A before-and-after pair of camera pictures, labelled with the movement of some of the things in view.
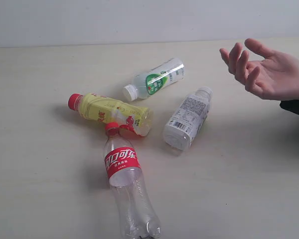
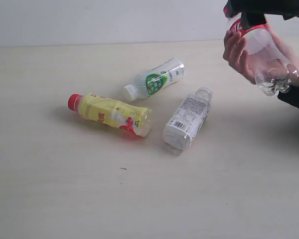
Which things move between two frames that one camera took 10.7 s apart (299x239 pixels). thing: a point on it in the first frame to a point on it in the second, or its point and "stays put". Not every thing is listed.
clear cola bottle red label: (136, 217) to (268, 59)
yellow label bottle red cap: (99, 108) stays put
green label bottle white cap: (147, 83) stays put
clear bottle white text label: (185, 122) stays put
